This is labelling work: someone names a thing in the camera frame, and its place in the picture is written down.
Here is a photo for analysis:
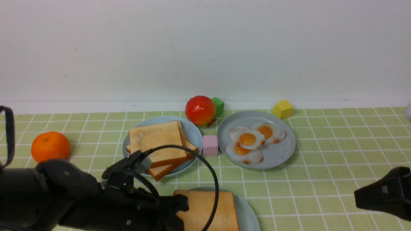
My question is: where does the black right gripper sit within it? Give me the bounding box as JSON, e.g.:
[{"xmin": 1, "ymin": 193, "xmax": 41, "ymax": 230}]
[{"xmin": 354, "ymin": 167, "xmax": 411, "ymax": 222}]

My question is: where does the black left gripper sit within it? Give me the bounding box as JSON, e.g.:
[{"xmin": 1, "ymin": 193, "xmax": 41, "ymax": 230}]
[{"xmin": 58, "ymin": 178, "xmax": 189, "ymax": 231}]

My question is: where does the toast slice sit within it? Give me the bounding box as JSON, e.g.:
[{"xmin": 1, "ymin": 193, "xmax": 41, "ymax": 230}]
[
  {"xmin": 178, "ymin": 120, "xmax": 198, "ymax": 160},
  {"xmin": 173, "ymin": 190, "xmax": 240, "ymax": 231},
  {"xmin": 129, "ymin": 120, "xmax": 187, "ymax": 168},
  {"xmin": 147, "ymin": 162, "xmax": 183, "ymax": 181}
]

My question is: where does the fried egg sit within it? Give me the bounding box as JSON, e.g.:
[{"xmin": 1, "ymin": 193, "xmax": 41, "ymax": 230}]
[
  {"xmin": 252, "ymin": 123, "xmax": 287, "ymax": 146},
  {"xmin": 225, "ymin": 143, "xmax": 263, "ymax": 164},
  {"xmin": 229, "ymin": 127, "xmax": 265, "ymax": 150}
]

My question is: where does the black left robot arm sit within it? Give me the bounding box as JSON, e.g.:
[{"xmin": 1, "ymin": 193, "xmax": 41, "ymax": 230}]
[{"xmin": 1, "ymin": 160, "xmax": 189, "ymax": 231}]

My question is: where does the orange mandarin fruit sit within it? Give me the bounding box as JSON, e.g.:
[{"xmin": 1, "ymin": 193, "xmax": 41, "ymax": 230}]
[{"xmin": 31, "ymin": 131, "xmax": 71, "ymax": 163}]

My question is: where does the blue plate with toast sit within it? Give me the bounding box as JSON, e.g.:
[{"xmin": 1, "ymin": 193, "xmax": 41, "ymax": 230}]
[{"xmin": 122, "ymin": 116, "xmax": 203, "ymax": 176}]

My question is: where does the pink cube block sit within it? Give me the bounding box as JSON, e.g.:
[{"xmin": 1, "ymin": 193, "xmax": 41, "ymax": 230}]
[{"xmin": 202, "ymin": 135, "xmax": 219, "ymax": 157}]

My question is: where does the red tomato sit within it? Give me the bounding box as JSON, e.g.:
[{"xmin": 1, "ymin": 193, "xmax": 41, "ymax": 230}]
[{"xmin": 185, "ymin": 96, "xmax": 217, "ymax": 127}]

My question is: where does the blue plate with eggs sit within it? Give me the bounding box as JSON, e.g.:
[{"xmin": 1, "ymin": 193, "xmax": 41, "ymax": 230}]
[{"xmin": 217, "ymin": 111, "xmax": 296, "ymax": 170}]

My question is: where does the empty light blue plate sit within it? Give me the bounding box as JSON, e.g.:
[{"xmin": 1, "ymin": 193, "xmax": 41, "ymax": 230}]
[{"xmin": 190, "ymin": 187, "xmax": 260, "ymax": 231}]

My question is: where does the yellow cube block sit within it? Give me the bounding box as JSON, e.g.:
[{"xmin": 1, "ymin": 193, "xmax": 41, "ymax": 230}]
[{"xmin": 273, "ymin": 100, "xmax": 294, "ymax": 120}]

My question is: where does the green cube block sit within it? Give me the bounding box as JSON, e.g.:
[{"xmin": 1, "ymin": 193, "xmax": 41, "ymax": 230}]
[{"xmin": 212, "ymin": 97, "xmax": 225, "ymax": 117}]

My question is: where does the black cable loop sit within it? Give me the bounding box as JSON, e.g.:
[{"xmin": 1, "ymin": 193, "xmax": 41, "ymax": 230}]
[{"xmin": 0, "ymin": 106, "xmax": 220, "ymax": 231}]

